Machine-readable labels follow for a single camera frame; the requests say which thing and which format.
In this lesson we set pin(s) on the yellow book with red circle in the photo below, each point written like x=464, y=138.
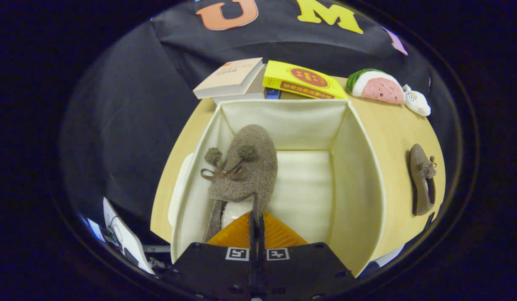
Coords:
x=300, y=79

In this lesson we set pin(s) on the watermelon slice plush toy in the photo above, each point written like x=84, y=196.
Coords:
x=377, y=88

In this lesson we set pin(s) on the cream fabric storage box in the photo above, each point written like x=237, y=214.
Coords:
x=304, y=188

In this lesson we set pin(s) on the white plastic device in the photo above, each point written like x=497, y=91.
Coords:
x=126, y=238

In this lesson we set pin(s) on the white plush toy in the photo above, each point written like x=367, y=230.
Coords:
x=417, y=102

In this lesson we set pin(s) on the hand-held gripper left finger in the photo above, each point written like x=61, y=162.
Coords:
x=216, y=267

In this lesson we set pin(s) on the brown fuzzy shoe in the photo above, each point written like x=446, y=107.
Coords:
x=419, y=179
x=252, y=175

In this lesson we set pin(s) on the beige book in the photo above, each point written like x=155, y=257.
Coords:
x=231, y=75

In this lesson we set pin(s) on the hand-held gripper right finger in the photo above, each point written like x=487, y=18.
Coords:
x=300, y=267

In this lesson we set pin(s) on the blue book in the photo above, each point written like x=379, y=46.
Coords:
x=272, y=93

